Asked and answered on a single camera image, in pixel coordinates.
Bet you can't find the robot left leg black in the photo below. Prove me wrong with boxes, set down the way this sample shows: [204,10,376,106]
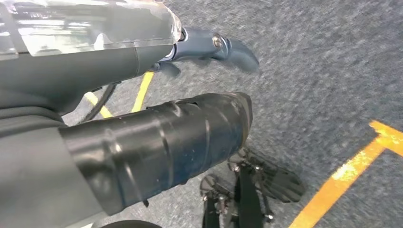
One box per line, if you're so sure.
[59,92,253,216]

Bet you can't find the robot left foot black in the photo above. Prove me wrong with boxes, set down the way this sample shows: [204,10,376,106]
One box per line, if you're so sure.
[200,148,306,228]

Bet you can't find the black cable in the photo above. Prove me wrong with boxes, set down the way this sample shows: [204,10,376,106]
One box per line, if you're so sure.
[77,82,118,124]

